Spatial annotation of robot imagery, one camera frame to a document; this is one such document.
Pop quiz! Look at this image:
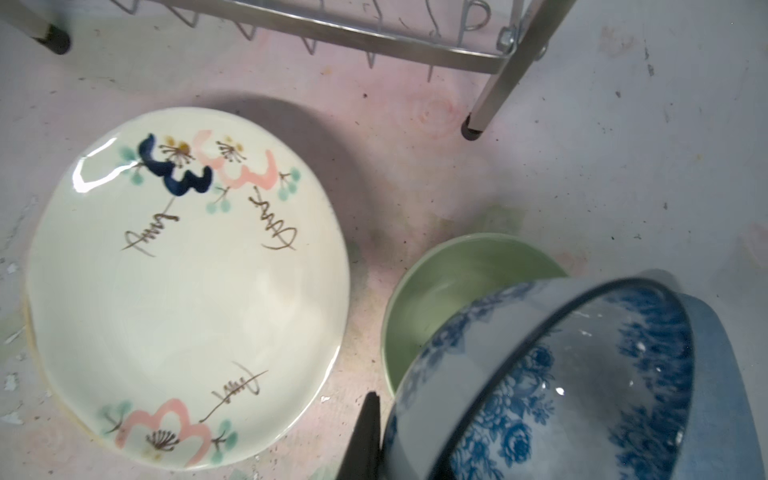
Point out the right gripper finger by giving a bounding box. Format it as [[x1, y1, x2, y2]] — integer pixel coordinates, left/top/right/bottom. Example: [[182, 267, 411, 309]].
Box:
[[336, 391, 381, 480]]

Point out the light green bowl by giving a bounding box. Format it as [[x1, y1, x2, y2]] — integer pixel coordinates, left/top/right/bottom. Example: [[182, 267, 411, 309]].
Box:
[[381, 232, 568, 393]]

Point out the white plate with painted design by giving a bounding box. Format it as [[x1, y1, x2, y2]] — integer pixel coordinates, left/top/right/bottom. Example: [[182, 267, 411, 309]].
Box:
[[24, 107, 350, 471]]

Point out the blue floral white bowl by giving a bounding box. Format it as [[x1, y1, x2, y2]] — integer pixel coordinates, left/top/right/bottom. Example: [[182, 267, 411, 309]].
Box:
[[381, 277, 767, 479]]

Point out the yellow plate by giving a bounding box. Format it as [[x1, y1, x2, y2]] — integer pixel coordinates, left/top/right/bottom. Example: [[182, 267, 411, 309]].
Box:
[[22, 293, 109, 445]]

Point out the steel two-tier dish rack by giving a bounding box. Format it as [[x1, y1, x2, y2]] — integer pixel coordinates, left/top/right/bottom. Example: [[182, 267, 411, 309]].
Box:
[[1, 1, 573, 141]]

